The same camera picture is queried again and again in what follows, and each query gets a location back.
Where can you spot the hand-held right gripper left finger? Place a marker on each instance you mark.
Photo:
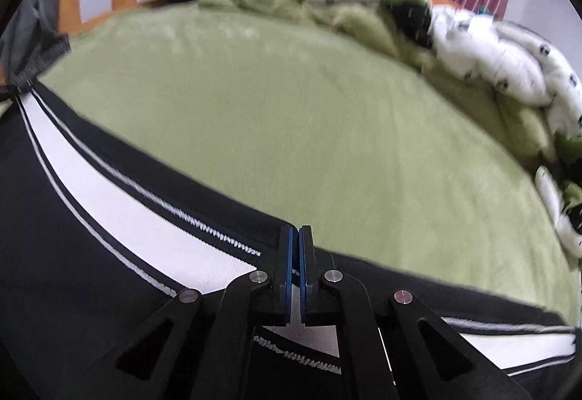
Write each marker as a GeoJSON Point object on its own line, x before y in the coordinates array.
{"type": "Point", "coordinates": [285, 266]}

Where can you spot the white printed quilt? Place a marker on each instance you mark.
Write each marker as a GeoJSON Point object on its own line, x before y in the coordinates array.
{"type": "Point", "coordinates": [495, 54]}

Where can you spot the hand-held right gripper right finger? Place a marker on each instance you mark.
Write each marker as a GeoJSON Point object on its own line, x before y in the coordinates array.
{"type": "Point", "coordinates": [309, 266]}

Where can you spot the black pants with white stripes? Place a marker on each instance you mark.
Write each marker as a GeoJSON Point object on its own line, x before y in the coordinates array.
{"type": "Point", "coordinates": [59, 218]}

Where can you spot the grey cloth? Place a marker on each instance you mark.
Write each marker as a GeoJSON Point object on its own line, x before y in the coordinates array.
{"type": "Point", "coordinates": [32, 32]}

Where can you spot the green fleece blanket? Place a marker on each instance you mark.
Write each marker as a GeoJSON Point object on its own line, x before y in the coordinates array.
{"type": "Point", "coordinates": [273, 118]}

